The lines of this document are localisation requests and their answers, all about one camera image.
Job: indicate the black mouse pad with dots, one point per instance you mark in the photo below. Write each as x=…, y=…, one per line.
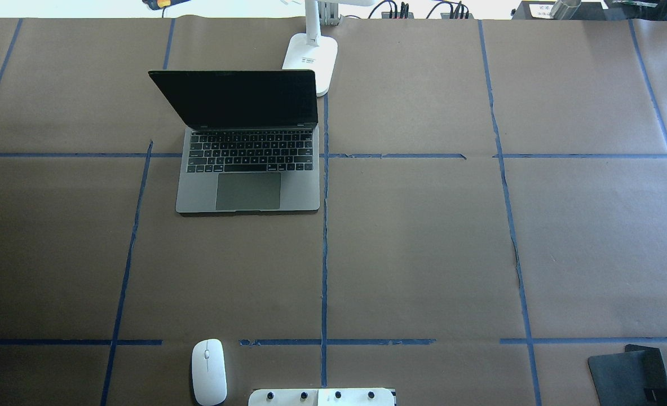
x=621, y=378

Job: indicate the grey laptop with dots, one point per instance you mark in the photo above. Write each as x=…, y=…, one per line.
x=251, y=140

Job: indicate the white computer mouse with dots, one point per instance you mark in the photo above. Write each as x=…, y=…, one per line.
x=208, y=372

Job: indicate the white desk lamp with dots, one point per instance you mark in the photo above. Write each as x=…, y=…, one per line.
x=312, y=50

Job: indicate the metal cup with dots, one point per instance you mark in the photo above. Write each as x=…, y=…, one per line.
x=564, y=9

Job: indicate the black box on desk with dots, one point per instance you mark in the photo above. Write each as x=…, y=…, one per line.
x=541, y=10

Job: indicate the black power adapter box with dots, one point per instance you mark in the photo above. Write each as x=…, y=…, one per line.
x=397, y=11

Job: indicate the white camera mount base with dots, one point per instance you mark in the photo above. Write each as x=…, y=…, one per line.
x=324, y=396

